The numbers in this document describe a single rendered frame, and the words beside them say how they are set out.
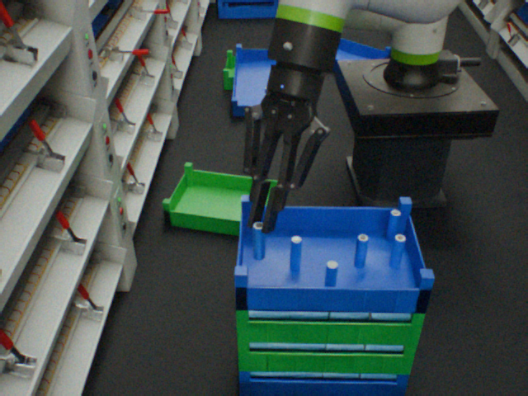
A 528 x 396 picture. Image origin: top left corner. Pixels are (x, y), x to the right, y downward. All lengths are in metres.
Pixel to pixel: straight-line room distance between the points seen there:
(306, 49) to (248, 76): 1.46
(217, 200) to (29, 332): 0.80
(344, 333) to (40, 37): 0.68
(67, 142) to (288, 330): 0.51
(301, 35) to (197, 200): 0.97
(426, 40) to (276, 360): 0.86
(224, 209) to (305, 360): 0.71
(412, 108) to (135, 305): 0.81
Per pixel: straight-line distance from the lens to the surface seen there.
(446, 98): 1.48
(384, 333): 0.96
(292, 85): 0.76
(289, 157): 0.79
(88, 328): 1.22
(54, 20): 1.06
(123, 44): 1.45
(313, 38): 0.75
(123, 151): 1.37
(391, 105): 1.42
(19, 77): 0.88
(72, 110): 1.12
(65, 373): 1.16
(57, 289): 1.05
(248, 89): 2.15
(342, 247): 1.01
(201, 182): 1.70
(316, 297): 0.88
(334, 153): 1.86
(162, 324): 1.33
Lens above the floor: 1.00
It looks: 37 degrees down
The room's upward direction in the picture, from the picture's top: straight up
